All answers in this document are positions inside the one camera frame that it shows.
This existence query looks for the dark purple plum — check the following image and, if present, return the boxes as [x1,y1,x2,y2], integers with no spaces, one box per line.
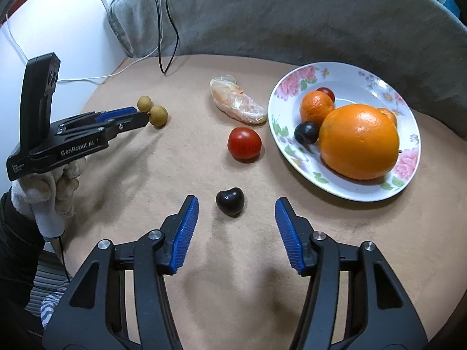
[294,121,320,145]
[215,187,245,216]

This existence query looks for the floral white plate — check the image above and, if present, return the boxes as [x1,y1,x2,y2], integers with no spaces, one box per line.
[267,62,421,202]

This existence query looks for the large red tomato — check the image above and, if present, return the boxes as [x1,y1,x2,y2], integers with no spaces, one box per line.
[228,126,262,160]

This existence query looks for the white cabinet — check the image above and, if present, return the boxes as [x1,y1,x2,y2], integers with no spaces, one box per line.
[0,0,128,190]

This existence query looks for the white cable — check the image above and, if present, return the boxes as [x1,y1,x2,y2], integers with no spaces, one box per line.
[0,18,161,84]

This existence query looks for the bread roll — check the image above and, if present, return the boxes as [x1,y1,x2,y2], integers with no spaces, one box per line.
[209,75,268,125]

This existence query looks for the grey blanket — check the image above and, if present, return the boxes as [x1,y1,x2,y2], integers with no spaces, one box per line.
[107,0,467,139]

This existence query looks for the person's left forearm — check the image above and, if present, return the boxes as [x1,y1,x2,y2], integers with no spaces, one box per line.
[0,191,46,314]

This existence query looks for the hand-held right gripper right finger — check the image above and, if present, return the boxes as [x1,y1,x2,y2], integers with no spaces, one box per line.
[274,197,428,350]

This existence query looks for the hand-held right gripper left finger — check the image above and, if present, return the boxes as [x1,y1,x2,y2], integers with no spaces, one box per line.
[43,195,200,350]

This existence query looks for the striped clothing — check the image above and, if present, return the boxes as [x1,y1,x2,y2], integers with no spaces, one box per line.
[27,251,77,330]

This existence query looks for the large orange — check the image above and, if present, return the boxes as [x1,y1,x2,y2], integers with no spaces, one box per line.
[318,104,400,180]

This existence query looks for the small mandarin orange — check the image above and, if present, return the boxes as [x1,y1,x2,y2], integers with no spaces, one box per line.
[376,107,398,129]
[300,90,335,127]

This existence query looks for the person's left hand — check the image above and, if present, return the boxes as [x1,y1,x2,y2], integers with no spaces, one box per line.
[10,155,81,239]

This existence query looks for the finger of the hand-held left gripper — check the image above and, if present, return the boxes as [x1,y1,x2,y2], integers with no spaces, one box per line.
[61,106,138,126]
[58,111,151,141]

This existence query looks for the black power cable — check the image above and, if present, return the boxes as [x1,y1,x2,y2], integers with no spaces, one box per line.
[155,0,190,75]

